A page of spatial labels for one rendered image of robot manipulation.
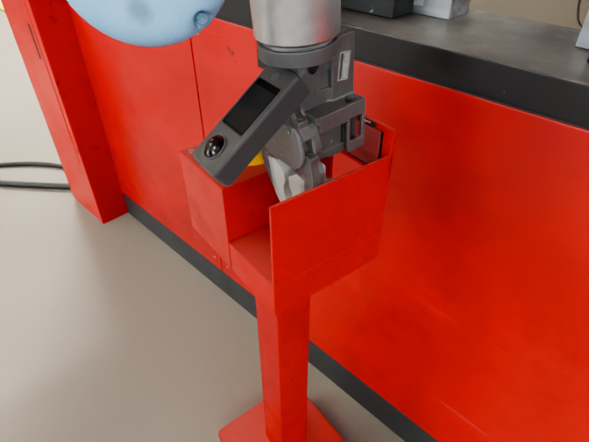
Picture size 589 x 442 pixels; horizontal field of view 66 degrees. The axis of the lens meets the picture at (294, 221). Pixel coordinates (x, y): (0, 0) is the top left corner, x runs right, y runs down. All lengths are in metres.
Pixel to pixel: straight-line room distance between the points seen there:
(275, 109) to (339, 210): 0.14
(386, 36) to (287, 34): 0.30
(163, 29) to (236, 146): 0.19
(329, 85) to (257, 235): 0.20
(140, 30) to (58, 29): 1.34
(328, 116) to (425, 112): 0.26
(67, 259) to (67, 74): 0.61
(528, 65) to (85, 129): 1.36
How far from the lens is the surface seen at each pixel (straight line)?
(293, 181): 0.46
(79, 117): 1.63
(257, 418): 1.06
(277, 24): 0.38
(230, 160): 0.39
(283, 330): 0.68
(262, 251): 0.52
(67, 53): 1.57
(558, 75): 0.59
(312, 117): 0.42
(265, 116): 0.39
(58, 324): 1.52
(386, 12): 0.74
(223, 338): 1.34
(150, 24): 0.21
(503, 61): 0.60
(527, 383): 0.83
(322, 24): 0.39
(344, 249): 0.52
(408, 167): 0.71
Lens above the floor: 1.05
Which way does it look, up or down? 38 degrees down
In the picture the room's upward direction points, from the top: straight up
